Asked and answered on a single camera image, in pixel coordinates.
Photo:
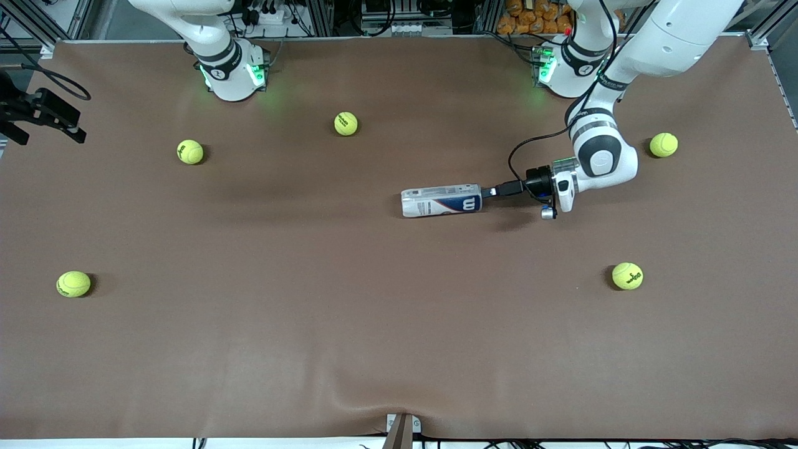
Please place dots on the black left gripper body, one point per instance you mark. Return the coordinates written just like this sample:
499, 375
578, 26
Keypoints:
536, 180

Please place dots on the clear tennis ball can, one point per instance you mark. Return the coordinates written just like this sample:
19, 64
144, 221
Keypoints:
439, 201

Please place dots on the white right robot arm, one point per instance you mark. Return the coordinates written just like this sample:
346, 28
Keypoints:
230, 81

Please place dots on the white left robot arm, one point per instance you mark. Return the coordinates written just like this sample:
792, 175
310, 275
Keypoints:
605, 156

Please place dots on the yellow tennis ball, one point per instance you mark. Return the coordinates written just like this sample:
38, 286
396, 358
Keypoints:
663, 144
190, 151
346, 123
73, 284
627, 275

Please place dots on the brown table mat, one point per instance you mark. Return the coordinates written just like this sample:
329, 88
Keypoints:
399, 312

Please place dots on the white terminal block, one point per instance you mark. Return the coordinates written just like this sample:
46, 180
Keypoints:
408, 28

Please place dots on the white power strip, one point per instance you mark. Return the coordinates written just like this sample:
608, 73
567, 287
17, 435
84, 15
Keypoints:
271, 17

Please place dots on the metal corner bracket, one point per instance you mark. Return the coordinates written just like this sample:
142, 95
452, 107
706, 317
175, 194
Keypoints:
760, 42
47, 51

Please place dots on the aluminium frame post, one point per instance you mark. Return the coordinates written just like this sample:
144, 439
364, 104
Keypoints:
489, 15
321, 17

